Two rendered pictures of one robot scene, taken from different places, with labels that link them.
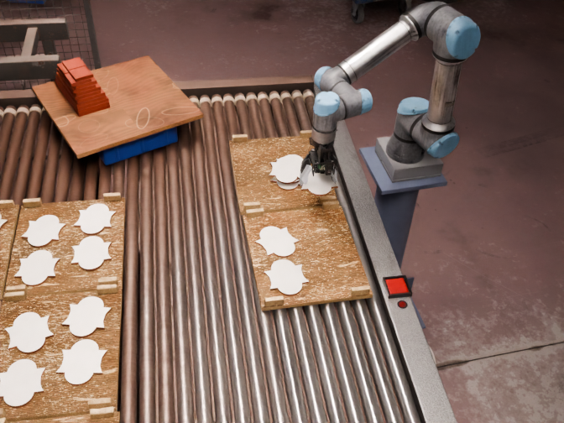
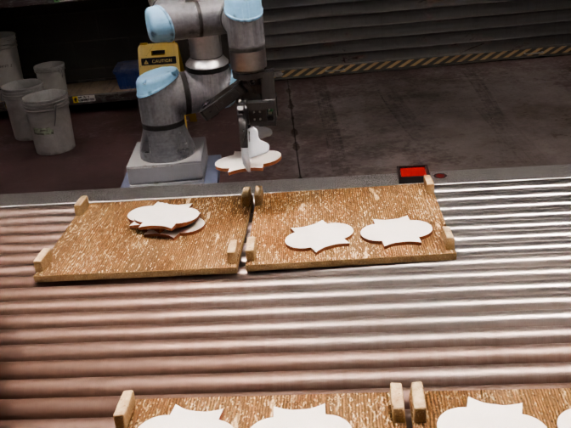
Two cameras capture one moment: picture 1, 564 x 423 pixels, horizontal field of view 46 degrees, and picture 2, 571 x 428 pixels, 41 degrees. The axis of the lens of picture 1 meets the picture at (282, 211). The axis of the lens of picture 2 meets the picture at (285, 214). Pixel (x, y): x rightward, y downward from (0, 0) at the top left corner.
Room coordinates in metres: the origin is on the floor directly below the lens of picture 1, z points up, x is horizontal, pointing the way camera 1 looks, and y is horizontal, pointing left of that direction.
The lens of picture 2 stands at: (1.21, 1.39, 1.65)
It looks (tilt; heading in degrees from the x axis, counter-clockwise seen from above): 25 degrees down; 286
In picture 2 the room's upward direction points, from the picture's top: 5 degrees counter-clockwise
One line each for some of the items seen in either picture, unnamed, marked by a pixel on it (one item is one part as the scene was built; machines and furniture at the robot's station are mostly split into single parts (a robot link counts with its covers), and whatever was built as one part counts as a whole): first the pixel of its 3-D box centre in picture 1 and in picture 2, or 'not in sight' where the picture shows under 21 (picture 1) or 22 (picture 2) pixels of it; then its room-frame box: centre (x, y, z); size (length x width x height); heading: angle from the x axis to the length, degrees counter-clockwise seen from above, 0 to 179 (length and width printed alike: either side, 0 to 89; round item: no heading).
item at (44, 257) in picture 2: (239, 138); (42, 260); (2.08, 0.18, 0.95); 0.06 x 0.02 x 0.03; 101
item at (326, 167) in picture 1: (322, 154); (255, 97); (1.68, -0.12, 1.20); 0.09 x 0.08 x 0.12; 11
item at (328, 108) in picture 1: (326, 112); (244, 21); (1.69, -0.12, 1.36); 0.09 x 0.08 x 0.11; 121
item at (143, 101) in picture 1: (116, 101); not in sight; (2.16, 0.67, 1.03); 0.50 x 0.50 x 0.02; 35
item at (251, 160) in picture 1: (281, 172); (152, 234); (1.91, 0.01, 0.93); 0.41 x 0.35 x 0.02; 11
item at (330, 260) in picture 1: (304, 254); (346, 223); (1.50, -0.08, 0.93); 0.41 x 0.35 x 0.02; 12
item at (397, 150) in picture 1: (407, 141); (165, 136); (2.06, -0.47, 0.98); 0.15 x 0.15 x 0.10
